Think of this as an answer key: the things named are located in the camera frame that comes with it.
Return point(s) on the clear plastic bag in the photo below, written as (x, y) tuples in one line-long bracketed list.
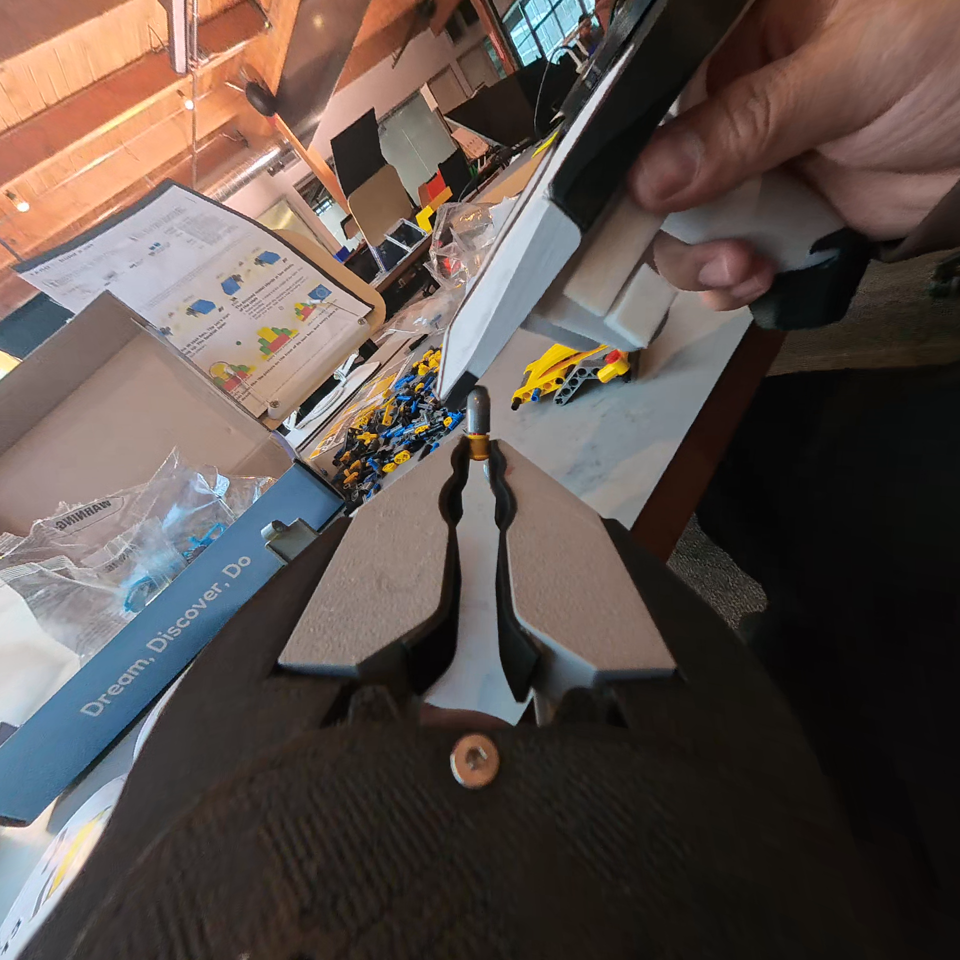
[(458, 240)]

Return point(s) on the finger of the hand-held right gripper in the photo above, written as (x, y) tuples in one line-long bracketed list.
[(510, 270)]

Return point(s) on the instruction booklet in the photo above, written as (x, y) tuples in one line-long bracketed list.
[(60, 855)]

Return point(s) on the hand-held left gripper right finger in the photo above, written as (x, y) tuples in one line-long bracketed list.
[(585, 600)]

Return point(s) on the pile of small brick parts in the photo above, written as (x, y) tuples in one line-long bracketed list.
[(383, 428)]

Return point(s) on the person's right hand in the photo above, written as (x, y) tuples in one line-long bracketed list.
[(855, 105)]

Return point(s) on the yellow curved brick assembly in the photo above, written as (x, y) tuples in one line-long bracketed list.
[(563, 368)]

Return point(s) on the blue cardboard kit box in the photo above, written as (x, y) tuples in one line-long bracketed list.
[(150, 645)]

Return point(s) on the white stand base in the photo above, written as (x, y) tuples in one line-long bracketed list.
[(323, 398)]

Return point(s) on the yellow and black brick assembly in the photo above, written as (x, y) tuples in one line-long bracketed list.
[(288, 537)]

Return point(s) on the laminated instruction sign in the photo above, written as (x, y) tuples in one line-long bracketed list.
[(225, 300)]

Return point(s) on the small grey curved piece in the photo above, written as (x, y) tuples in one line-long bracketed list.
[(477, 408)]

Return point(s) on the window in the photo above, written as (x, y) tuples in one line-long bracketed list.
[(548, 23)]

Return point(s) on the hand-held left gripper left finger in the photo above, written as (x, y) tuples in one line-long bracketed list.
[(368, 600)]

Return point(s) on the wooden side table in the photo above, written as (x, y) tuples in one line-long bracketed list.
[(510, 173)]

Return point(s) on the clear bags of brick parts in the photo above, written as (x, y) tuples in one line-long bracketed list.
[(105, 555)]

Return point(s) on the person's right forearm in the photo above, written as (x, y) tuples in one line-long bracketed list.
[(938, 233)]

